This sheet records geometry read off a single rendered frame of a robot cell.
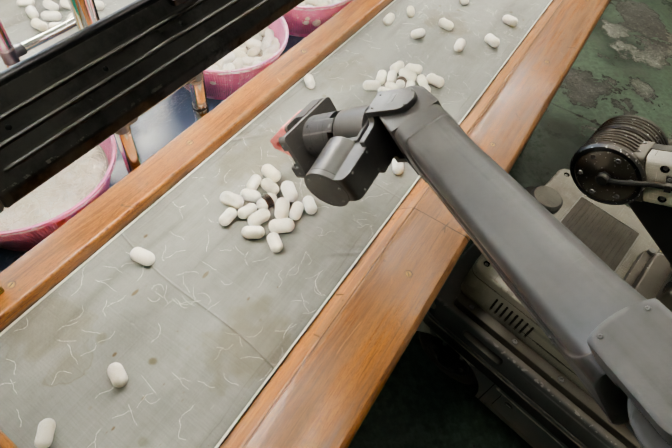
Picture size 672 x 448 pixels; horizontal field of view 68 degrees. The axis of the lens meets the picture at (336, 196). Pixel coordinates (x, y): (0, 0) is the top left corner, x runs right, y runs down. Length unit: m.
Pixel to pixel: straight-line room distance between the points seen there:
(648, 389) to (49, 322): 0.64
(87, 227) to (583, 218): 1.03
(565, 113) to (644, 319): 2.11
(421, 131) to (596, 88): 2.14
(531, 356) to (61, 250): 0.91
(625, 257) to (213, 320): 0.92
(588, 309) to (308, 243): 0.48
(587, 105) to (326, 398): 2.06
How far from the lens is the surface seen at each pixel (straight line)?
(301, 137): 0.65
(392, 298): 0.68
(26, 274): 0.75
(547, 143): 2.19
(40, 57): 0.44
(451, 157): 0.46
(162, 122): 1.01
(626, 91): 2.68
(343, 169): 0.54
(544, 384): 1.20
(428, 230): 0.75
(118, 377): 0.66
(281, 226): 0.73
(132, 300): 0.72
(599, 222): 1.31
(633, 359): 0.28
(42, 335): 0.73
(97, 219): 0.77
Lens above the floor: 1.36
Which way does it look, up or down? 51 degrees down
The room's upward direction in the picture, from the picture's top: 9 degrees clockwise
